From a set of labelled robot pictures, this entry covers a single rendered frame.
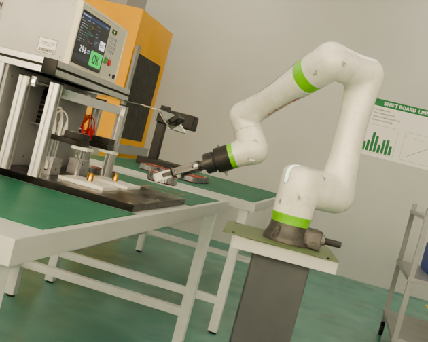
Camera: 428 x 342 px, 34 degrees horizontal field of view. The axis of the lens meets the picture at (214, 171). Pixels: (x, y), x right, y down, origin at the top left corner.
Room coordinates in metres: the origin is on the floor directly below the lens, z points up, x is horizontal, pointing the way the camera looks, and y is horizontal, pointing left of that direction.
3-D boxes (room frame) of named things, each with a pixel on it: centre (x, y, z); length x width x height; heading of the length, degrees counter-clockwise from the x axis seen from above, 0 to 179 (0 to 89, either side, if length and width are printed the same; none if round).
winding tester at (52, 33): (2.38, 0.67, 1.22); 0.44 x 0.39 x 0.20; 169
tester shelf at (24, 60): (2.37, 0.67, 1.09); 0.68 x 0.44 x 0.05; 169
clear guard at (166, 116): (2.51, 0.32, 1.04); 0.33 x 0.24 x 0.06; 79
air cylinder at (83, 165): (2.45, 0.47, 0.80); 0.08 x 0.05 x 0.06; 169
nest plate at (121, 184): (2.43, 0.33, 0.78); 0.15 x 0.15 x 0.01; 79
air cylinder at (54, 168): (2.22, 0.52, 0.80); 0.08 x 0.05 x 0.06; 169
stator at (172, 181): (2.53, 0.18, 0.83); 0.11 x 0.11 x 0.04
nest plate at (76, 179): (2.19, 0.37, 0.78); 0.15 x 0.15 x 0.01; 79
